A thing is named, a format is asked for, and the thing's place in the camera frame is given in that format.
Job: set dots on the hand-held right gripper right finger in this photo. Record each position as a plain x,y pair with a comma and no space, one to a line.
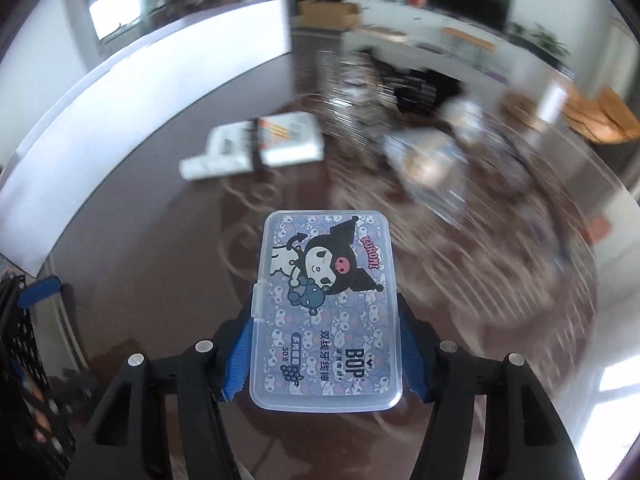
412,360

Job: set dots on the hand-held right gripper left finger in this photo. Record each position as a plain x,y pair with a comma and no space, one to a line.
235,360

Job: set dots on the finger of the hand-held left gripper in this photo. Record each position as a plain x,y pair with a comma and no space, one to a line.
40,291

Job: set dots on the clear cartoon-print floss box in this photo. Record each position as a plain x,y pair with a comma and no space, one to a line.
325,310

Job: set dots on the black mesh crate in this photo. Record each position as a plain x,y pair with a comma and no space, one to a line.
30,385

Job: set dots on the white partition board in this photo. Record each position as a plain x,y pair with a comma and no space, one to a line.
125,125

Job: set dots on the clear plastic bag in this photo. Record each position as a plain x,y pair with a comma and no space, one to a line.
430,170

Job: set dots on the white printed packet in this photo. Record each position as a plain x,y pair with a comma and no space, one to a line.
270,145

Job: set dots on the orange lounge chair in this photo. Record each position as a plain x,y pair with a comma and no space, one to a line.
595,115

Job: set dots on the wooden bench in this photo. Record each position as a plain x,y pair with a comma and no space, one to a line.
467,40

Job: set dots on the white television cabinet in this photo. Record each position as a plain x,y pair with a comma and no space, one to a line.
425,27

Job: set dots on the small green potted plant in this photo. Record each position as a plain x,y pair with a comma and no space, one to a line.
518,31

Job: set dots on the large green potted plant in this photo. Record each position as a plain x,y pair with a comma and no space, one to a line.
550,42

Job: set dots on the cardboard box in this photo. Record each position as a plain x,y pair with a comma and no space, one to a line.
327,14

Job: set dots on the flat-screen television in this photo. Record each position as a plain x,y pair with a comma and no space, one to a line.
472,0

